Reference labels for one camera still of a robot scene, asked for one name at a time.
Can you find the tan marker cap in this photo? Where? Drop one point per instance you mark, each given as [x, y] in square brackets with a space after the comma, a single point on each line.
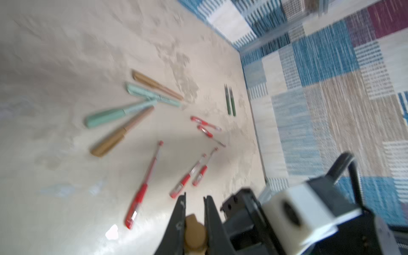
[195, 237]

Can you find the red pen leftmost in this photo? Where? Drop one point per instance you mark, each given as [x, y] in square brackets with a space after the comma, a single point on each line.
[139, 196]

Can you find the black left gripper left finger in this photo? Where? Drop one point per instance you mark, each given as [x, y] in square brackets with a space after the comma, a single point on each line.
[173, 239]

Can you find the red pen right lower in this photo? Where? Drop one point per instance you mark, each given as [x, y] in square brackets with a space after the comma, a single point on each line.
[203, 170]

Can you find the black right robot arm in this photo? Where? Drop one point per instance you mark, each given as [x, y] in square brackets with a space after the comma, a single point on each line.
[366, 234]

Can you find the mint highlighter pen upper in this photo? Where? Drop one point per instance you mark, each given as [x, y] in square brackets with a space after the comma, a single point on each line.
[142, 92]

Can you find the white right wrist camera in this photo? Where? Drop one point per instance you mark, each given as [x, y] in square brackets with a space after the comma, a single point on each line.
[305, 214]

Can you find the dark green marker pen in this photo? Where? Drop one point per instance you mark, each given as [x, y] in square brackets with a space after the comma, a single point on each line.
[227, 96]

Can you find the tan highlighter pen lower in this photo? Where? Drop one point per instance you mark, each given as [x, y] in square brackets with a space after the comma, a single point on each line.
[106, 145]

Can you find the red pen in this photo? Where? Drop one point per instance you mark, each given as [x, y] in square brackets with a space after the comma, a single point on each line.
[139, 196]
[210, 135]
[180, 186]
[204, 123]
[203, 170]

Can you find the red pen middle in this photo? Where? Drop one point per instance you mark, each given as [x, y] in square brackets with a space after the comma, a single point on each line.
[180, 186]

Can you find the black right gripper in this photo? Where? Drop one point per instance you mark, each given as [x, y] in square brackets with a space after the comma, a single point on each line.
[246, 225]

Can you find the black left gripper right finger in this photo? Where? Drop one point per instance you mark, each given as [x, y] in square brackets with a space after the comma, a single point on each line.
[218, 240]

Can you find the tan highlighter pen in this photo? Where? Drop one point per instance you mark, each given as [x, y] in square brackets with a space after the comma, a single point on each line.
[154, 84]
[106, 145]

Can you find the mint highlighter pen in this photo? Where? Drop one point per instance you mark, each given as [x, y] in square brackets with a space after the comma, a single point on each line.
[114, 114]
[142, 92]

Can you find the mint highlighter pen lower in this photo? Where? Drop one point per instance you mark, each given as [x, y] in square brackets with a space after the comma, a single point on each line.
[114, 114]

